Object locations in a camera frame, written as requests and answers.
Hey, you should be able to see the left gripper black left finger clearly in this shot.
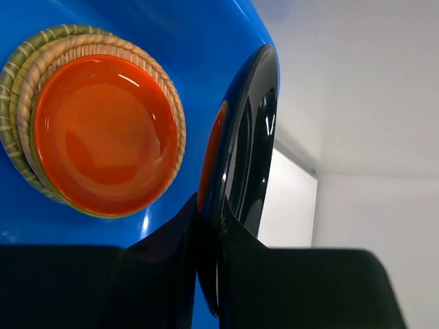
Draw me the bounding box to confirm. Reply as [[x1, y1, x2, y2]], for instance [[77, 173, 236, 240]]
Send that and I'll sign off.
[[1, 197, 196, 328]]

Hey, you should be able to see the large tan woven tray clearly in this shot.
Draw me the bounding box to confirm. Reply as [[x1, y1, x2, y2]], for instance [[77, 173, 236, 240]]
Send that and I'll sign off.
[[16, 33, 187, 195]]

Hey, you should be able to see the orange plate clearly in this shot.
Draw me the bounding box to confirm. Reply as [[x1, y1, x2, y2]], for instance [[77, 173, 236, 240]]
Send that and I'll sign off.
[[34, 54, 178, 215]]

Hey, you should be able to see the blue plastic bin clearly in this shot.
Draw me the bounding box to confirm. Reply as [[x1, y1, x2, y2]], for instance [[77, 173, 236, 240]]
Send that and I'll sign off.
[[1, 1, 272, 247]]

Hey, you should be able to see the small green-rimmed bamboo tray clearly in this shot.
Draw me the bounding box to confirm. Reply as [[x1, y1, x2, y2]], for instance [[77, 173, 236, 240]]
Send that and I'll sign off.
[[1, 24, 110, 204]]

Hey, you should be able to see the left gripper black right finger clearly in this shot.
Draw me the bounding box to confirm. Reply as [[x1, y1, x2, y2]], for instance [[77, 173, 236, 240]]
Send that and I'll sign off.
[[216, 201, 406, 328]]

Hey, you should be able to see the black plate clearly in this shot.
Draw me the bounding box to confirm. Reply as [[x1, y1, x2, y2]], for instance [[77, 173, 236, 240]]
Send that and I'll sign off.
[[196, 44, 279, 318]]

